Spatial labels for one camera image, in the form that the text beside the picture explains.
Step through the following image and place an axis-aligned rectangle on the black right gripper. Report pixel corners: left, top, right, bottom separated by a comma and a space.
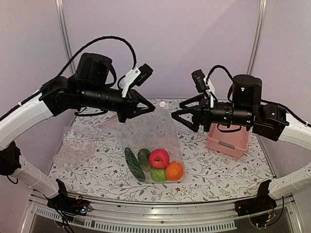
171, 94, 253, 132

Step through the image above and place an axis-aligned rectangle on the clear zip top bag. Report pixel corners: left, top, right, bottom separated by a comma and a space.
99, 100, 186, 183

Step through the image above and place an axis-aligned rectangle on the green yellow toy mango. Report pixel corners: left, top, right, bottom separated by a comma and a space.
138, 149, 151, 172

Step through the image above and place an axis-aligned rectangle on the red toy apple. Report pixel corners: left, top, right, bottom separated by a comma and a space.
149, 149, 170, 169

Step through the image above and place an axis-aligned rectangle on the orange toy fruit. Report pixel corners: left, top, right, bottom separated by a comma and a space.
165, 162, 184, 181

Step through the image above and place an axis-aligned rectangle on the dark green toy cucumber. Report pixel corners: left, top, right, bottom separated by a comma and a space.
124, 147, 146, 182

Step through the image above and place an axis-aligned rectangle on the green toy apple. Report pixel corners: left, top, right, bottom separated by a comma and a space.
150, 168, 167, 182

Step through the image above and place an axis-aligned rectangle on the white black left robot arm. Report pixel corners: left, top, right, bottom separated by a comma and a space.
0, 49, 155, 215

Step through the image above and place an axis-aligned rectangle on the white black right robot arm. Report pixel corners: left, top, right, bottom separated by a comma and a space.
171, 65, 311, 216

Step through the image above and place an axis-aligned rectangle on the pink perforated plastic basket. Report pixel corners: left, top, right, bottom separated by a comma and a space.
207, 124, 250, 158

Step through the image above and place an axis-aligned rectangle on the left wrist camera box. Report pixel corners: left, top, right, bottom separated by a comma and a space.
133, 64, 153, 86

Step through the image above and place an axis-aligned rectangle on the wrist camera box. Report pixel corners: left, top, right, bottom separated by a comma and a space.
133, 64, 153, 86
191, 69, 207, 93

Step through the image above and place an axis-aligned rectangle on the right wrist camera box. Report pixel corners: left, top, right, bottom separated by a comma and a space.
191, 69, 207, 93

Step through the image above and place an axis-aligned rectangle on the aluminium front frame rail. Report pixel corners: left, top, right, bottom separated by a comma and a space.
20, 191, 304, 233

